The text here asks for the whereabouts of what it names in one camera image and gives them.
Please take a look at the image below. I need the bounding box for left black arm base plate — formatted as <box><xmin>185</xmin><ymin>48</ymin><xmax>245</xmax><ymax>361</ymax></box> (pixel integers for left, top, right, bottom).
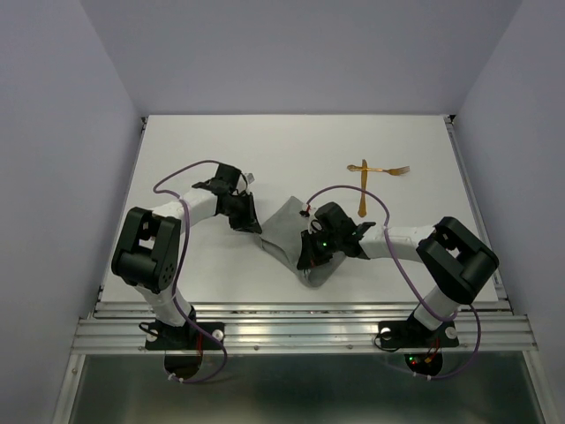
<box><xmin>138</xmin><ymin>321</ymin><xmax>223</xmax><ymax>351</ymax></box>

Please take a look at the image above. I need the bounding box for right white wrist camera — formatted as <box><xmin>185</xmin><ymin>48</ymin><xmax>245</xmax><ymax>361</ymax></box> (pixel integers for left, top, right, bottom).
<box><xmin>299</xmin><ymin>203</ymin><xmax>317</xmax><ymax>219</ymax></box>

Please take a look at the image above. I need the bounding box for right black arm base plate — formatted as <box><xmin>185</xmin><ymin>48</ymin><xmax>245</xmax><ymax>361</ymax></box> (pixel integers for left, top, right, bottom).
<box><xmin>373</xmin><ymin>320</ymin><xmax>459</xmax><ymax>352</ymax></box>

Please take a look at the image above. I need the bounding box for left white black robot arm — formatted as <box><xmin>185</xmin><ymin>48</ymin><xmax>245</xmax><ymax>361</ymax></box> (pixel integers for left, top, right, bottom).
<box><xmin>110</xmin><ymin>160</ymin><xmax>262</xmax><ymax>349</ymax></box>

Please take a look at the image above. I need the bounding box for gold fork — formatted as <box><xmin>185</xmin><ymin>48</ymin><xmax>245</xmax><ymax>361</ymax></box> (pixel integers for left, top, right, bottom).
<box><xmin>346</xmin><ymin>164</ymin><xmax>411</xmax><ymax>177</ymax></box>

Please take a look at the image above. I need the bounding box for aluminium front rail frame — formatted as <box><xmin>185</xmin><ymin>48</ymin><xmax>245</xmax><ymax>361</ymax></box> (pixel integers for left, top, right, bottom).
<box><xmin>53</xmin><ymin>295</ymin><xmax>559</xmax><ymax>423</ymax></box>

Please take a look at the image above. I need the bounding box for grey cloth napkin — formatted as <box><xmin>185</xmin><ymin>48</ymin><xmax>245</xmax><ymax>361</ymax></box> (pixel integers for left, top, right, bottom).
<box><xmin>258</xmin><ymin>196</ymin><xmax>346</xmax><ymax>289</ymax></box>

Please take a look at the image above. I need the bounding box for aluminium right side rail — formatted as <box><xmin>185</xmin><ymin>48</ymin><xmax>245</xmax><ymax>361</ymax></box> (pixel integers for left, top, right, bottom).
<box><xmin>443</xmin><ymin>115</ymin><xmax>513</xmax><ymax>312</ymax></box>

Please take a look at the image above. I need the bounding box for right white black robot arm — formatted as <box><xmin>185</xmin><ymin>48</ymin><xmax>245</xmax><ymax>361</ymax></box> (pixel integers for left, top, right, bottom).
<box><xmin>297</xmin><ymin>202</ymin><xmax>500</xmax><ymax>350</ymax></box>

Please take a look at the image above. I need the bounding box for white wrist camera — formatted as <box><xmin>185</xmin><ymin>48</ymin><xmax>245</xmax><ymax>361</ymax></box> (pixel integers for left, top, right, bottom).
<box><xmin>243</xmin><ymin>173</ymin><xmax>255</xmax><ymax>185</ymax></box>
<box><xmin>299</xmin><ymin>203</ymin><xmax>317</xmax><ymax>219</ymax></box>

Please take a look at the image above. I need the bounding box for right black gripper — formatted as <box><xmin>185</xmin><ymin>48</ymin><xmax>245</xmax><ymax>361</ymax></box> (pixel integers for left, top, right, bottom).
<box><xmin>296</xmin><ymin>227</ymin><xmax>341</xmax><ymax>269</ymax></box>

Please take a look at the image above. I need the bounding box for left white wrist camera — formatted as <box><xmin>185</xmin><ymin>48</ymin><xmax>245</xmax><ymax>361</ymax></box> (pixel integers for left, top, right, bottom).
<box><xmin>243</xmin><ymin>173</ymin><xmax>255</xmax><ymax>185</ymax></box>

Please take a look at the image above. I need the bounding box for gold knife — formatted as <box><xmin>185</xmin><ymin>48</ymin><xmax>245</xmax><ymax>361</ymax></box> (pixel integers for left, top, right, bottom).
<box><xmin>358</xmin><ymin>159</ymin><xmax>368</xmax><ymax>217</ymax></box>

